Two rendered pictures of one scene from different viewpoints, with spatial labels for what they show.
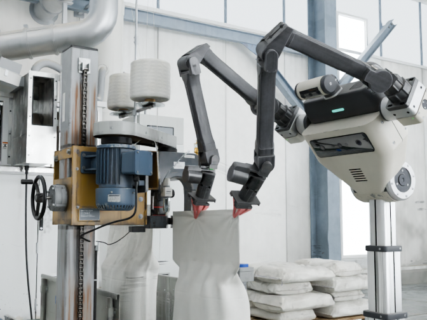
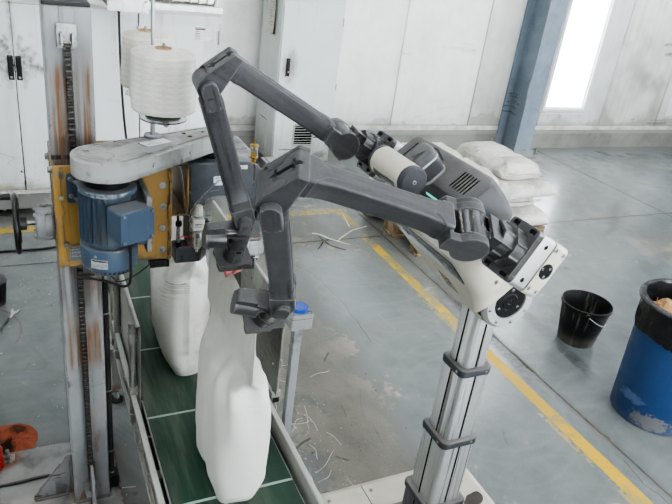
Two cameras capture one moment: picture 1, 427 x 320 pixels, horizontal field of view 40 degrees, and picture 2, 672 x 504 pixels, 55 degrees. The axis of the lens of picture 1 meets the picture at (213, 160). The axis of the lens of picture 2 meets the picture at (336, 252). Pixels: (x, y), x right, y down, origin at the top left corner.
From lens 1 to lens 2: 1.24 m
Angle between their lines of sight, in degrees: 32
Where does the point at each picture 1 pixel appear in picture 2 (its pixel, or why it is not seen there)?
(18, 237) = (114, 90)
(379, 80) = (466, 249)
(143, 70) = (144, 76)
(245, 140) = not seen: outside the picture
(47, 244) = not seen: hidden behind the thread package
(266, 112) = (276, 259)
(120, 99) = not seen: hidden behind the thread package
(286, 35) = (296, 188)
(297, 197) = (503, 29)
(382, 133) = (477, 273)
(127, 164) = (112, 227)
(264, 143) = (276, 287)
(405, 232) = (636, 83)
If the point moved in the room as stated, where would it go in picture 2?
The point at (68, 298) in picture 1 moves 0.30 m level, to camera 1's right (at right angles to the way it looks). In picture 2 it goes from (68, 337) to (158, 355)
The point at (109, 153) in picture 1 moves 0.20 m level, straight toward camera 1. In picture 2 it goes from (91, 204) to (64, 236)
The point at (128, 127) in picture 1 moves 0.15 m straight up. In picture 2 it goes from (114, 173) to (112, 115)
